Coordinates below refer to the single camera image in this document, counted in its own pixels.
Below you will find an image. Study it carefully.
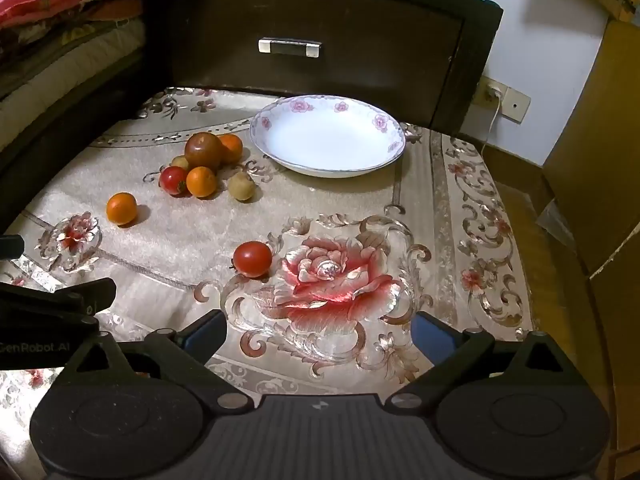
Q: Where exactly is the light wooden cabinet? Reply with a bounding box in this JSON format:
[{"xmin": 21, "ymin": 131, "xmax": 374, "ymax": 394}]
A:
[{"xmin": 542, "ymin": 0, "xmax": 640, "ymax": 281}]

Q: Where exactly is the dark wooden bed frame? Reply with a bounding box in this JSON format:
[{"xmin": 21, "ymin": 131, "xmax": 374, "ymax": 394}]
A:
[{"xmin": 0, "ymin": 50, "xmax": 173, "ymax": 188}]

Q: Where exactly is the red cherry tomato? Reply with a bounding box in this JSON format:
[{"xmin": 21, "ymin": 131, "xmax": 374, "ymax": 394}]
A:
[
  {"xmin": 158, "ymin": 166, "xmax": 190, "ymax": 197},
  {"xmin": 232, "ymin": 241, "xmax": 273, "ymax": 278}
]

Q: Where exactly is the silver black drawer handle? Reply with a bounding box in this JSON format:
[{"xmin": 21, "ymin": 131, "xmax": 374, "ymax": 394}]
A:
[{"xmin": 258, "ymin": 37, "xmax": 322, "ymax": 59}]

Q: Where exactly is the beige wall socket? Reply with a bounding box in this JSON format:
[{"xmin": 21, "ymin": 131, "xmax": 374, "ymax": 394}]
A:
[{"xmin": 475, "ymin": 76, "xmax": 531, "ymax": 124}]

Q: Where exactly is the dark wooden drawer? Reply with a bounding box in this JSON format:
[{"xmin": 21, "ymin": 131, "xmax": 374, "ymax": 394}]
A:
[{"xmin": 170, "ymin": 0, "xmax": 469, "ymax": 100}]

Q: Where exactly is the embroidered floral tablecloth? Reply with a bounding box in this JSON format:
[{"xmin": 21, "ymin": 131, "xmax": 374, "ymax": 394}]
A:
[{"xmin": 0, "ymin": 85, "xmax": 540, "ymax": 480}]

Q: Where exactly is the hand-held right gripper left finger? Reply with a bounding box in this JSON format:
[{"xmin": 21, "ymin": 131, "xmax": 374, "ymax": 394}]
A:
[{"xmin": 62, "ymin": 309, "xmax": 256, "ymax": 417}]

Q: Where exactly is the dark wooden nightstand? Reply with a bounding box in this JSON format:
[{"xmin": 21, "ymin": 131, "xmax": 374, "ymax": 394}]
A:
[{"xmin": 142, "ymin": 0, "xmax": 504, "ymax": 137}]

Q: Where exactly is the large tan longan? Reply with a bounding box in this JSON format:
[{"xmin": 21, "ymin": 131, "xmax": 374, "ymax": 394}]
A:
[{"xmin": 228, "ymin": 171, "xmax": 257, "ymax": 203}]

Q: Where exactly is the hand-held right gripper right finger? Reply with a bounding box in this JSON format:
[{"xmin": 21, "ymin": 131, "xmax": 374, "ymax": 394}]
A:
[{"xmin": 382, "ymin": 311, "xmax": 577, "ymax": 414}]

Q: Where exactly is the white floral plate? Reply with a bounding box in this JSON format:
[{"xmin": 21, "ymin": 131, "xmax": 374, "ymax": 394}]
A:
[{"xmin": 249, "ymin": 95, "xmax": 407, "ymax": 178}]

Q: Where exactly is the dark red plum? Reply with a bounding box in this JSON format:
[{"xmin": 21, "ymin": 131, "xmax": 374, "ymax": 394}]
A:
[{"xmin": 184, "ymin": 131, "xmax": 224, "ymax": 170}]

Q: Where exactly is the white power cable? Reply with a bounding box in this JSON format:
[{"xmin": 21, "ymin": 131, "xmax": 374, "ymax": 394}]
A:
[{"xmin": 480, "ymin": 86, "xmax": 507, "ymax": 155}]

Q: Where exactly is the orange tangerine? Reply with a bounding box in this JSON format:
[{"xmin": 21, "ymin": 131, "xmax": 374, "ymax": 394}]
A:
[
  {"xmin": 218, "ymin": 133, "xmax": 244, "ymax": 165},
  {"xmin": 106, "ymin": 192, "xmax": 138, "ymax": 226},
  {"xmin": 186, "ymin": 166, "xmax": 219, "ymax": 199}
]

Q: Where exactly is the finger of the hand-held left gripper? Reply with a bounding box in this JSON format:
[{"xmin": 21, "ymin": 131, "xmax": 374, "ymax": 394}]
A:
[
  {"xmin": 0, "ymin": 232, "xmax": 26, "ymax": 262},
  {"xmin": 0, "ymin": 277, "xmax": 118, "ymax": 322}
]

